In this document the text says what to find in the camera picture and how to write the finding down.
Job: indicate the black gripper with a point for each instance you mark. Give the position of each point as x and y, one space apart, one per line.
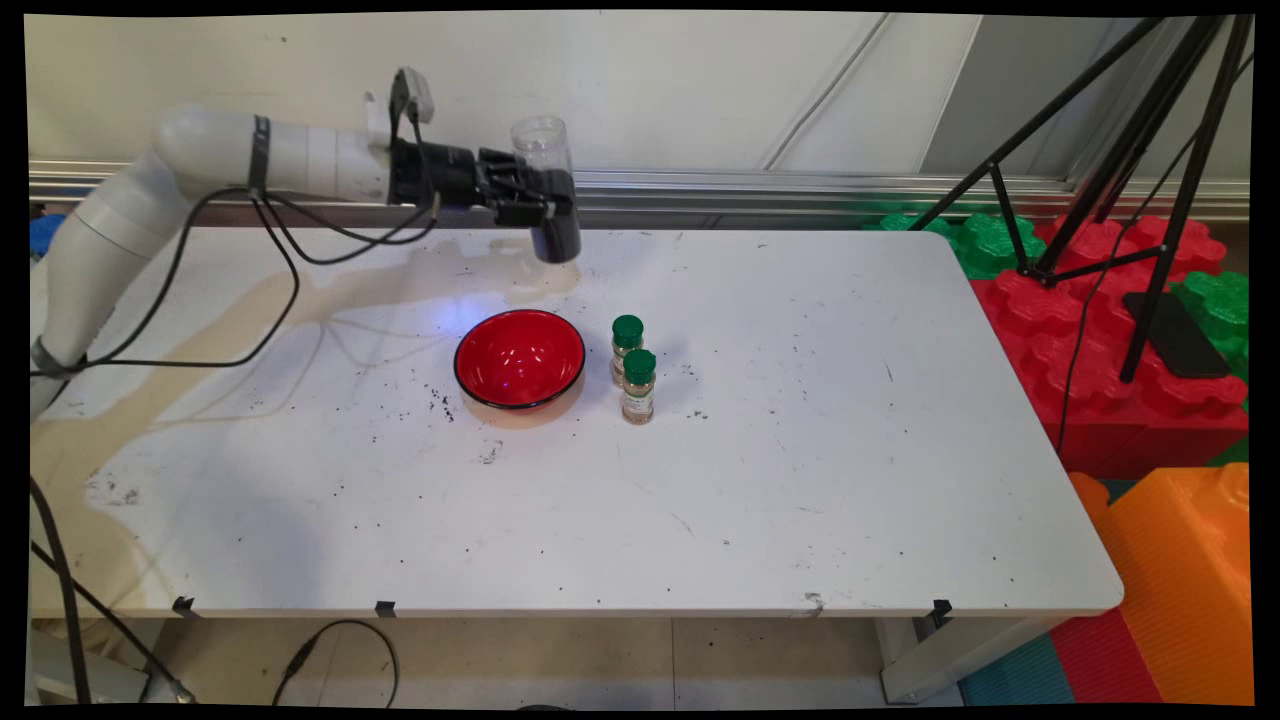
440 175

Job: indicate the clear plastic jar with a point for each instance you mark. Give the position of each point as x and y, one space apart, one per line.
560 245

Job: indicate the black seeds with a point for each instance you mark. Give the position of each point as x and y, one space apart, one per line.
560 245

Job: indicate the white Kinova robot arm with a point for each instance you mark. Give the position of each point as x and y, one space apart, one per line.
120 220

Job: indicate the red bowl with black rim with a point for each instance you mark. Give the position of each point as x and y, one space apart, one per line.
520 360

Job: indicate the green-capped glass spice bottle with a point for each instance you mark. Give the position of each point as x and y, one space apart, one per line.
638 395
627 332

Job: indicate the green foam building block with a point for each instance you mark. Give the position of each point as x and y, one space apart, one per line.
1220 310
985 245

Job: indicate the blue object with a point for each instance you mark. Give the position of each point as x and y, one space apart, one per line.
45 235

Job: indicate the white table leg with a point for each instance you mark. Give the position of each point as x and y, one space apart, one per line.
950 655

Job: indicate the black tripod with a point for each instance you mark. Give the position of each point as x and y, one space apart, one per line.
1150 310

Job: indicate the black flat phone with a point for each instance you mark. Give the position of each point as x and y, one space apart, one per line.
1185 345

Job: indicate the teal floor mat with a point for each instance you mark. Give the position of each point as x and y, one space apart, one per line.
1015 675

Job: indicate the red floor mat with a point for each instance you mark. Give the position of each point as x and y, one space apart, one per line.
1105 660

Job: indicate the orange foam building block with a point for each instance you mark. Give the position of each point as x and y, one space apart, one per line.
1180 580

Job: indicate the aluminium wall rail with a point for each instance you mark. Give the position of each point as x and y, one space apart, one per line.
750 190

